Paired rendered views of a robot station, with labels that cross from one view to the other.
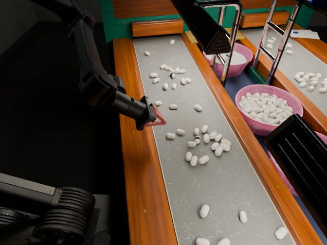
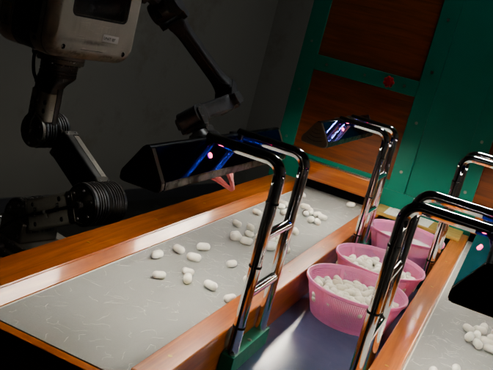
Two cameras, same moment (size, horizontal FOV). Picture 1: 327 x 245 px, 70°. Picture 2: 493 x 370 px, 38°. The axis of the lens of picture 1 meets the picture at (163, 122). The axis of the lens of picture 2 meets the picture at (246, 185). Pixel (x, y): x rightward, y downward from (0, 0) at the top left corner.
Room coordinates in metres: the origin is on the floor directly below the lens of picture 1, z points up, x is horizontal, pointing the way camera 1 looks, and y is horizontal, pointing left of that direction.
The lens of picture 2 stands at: (-1.19, -1.08, 1.36)
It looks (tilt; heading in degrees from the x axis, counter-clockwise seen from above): 13 degrees down; 31
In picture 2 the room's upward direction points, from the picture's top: 14 degrees clockwise
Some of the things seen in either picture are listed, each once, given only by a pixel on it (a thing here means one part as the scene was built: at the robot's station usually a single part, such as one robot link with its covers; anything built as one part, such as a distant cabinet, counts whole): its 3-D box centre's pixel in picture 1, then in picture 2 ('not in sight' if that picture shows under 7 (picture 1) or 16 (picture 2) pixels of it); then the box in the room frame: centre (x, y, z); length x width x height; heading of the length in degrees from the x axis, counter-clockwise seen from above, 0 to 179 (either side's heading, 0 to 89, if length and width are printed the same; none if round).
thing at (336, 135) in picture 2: (191, 7); (343, 128); (0.95, -0.11, 1.08); 0.62 x 0.08 x 0.07; 11
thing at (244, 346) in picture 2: not in sight; (234, 244); (0.01, -0.37, 0.90); 0.20 x 0.19 x 0.45; 11
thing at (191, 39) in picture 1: (213, 35); (417, 222); (1.39, -0.31, 0.77); 0.33 x 0.15 x 0.01; 101
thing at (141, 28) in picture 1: (157, 26); (340, 178); (1.37, 0.04, 0.83); 0.30 x 0.06 x 0.07; 101
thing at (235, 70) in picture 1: (226, 60); (403, 245); (1.17, -0.35, 0.72); 0.27 x 0.27 x 0.10
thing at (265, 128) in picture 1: (264, 111); (375, 275); (0.74, -0.43, 0.72); 0.27 x 0.27 x 0.10
